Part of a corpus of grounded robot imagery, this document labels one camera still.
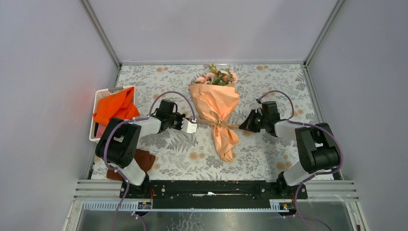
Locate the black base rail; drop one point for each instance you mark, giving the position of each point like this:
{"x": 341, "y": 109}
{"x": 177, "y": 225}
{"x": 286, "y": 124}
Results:
{"x": 206, "y": 194}

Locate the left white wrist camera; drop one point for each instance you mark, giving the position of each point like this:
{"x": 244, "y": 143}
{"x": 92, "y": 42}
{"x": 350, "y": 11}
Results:
{"x": 188, "y": 127}

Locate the orange cloth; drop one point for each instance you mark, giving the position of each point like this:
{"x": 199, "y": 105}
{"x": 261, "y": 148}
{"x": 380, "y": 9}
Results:
{"x": 114, "y": 106}

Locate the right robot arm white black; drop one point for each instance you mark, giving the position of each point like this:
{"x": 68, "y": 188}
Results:
{"x": 316, "y": 146}

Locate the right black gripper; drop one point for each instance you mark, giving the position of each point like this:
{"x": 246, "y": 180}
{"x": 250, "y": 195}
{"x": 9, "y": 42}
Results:
{"x": 248, "y": 124}

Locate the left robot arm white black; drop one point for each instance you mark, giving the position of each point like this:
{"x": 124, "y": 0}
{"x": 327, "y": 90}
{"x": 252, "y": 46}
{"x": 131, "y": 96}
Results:
{"x": 118, "y": 144}

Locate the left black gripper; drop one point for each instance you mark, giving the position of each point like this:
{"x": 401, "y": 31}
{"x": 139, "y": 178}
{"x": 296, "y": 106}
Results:
{"x": 180, "y": 118}

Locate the beige kraft wrapping paper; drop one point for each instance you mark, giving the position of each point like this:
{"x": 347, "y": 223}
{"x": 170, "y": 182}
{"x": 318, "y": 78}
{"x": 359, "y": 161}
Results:
{"x": 217, "y": 103}

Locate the pink fake flower bouquet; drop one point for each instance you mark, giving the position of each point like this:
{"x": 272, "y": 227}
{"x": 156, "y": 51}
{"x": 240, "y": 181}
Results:
{"x": 217, "y": 77}

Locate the floral patterned table mat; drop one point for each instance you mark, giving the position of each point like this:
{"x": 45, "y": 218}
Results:
{"x": 257, "y": 156}

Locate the brown cloth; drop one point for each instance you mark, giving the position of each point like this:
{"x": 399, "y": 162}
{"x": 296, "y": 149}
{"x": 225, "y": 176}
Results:
{"x": 143, "y": 158}

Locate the tan satin ribbon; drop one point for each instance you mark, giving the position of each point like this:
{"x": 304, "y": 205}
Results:
{"x": 217, "y": 123}

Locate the white plastic basket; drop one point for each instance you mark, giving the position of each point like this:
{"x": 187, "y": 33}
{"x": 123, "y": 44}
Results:
{"x": 95, "y": 124}

